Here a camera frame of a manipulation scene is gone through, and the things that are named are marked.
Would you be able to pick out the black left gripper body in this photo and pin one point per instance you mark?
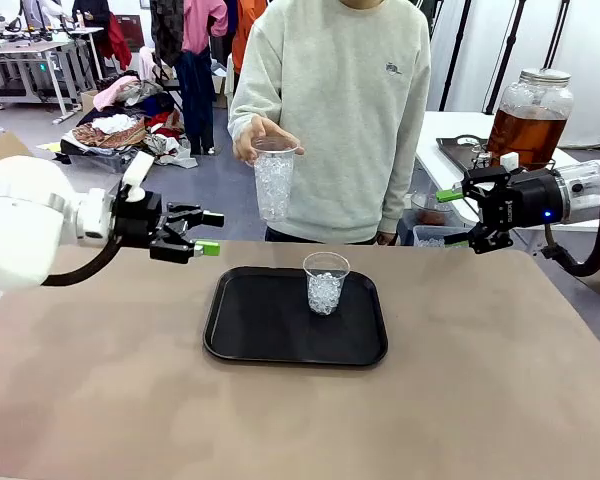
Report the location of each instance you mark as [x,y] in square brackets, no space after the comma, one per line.
[137,220]

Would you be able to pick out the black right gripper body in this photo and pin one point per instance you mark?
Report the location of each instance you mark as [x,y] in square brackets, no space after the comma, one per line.
[530,200]

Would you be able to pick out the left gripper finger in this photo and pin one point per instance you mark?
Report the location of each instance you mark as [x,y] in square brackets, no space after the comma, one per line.
[207,248]
[212,219]

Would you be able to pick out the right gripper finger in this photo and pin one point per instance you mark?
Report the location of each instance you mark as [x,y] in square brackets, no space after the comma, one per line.
[490,240]
[447,196]

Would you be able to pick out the tall clear cup with ice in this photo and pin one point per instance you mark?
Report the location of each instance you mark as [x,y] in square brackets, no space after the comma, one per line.
[275,185]

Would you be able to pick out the short clear cup with ice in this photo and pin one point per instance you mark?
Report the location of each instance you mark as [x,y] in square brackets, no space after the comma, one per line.
[325,292]

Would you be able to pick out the grey sleeved left forearm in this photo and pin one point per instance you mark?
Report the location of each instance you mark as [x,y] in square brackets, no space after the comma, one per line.
[405,190]

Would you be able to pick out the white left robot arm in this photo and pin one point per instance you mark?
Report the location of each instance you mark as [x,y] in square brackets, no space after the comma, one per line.
[20,225]

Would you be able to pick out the grey sleeved right forearm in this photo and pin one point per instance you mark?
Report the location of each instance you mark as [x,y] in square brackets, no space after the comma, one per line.
[242,110]

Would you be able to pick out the person's left hand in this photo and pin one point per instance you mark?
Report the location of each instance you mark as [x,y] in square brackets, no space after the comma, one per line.
[386,238]

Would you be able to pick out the person's right hand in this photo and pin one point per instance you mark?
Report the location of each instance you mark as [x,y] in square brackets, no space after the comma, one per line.
[252,127]

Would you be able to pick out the dark tray under jar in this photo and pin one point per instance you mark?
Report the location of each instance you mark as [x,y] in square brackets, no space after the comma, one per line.
[455,152]

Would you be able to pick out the grey plastic storage bin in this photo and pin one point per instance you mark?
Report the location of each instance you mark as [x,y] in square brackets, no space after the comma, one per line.
[430,240]

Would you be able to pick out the glass tea dispenser jar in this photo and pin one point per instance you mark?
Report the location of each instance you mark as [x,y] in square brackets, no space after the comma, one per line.
[530,130]

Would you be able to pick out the pile of mixed clothes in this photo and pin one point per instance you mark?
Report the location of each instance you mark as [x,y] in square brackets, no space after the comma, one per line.
[125,130]

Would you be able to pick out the black plastic serving tray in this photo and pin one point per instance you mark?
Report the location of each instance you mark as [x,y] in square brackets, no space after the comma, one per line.
[280,335]

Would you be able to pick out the navy hanging trousers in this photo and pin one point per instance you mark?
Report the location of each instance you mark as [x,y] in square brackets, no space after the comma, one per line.
[195,100]

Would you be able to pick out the person in grey sweatshirt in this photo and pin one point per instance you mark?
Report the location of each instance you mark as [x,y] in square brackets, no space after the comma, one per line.
[340,125]

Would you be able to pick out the black light stand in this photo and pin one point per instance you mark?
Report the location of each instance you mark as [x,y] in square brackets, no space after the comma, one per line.
[505,50]
[555,35]
[455,50]

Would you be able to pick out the brown cardboard box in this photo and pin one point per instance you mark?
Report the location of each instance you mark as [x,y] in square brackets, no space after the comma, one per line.
[2,150]

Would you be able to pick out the red hanging garment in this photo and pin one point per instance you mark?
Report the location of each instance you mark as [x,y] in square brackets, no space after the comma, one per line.
[120,45]

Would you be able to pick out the dark green jacket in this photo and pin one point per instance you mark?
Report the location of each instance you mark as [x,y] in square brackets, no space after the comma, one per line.
[427,15]

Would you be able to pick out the dark patterned hanging garment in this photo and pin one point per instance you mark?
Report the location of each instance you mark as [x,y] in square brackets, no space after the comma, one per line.
[167,30]

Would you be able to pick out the grey workshop desk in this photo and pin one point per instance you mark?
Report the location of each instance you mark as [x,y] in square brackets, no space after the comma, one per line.
[25,50]

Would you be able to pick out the background person in black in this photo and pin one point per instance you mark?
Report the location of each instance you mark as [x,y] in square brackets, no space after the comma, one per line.
[92,12]

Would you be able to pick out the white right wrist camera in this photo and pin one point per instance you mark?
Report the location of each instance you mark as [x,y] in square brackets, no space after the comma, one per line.
[509,161]

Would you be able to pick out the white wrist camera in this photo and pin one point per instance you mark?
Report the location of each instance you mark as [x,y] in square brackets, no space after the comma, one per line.
[509,161]
[137,170]

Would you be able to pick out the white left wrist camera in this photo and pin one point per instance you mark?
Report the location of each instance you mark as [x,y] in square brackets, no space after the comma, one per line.
[137,170]

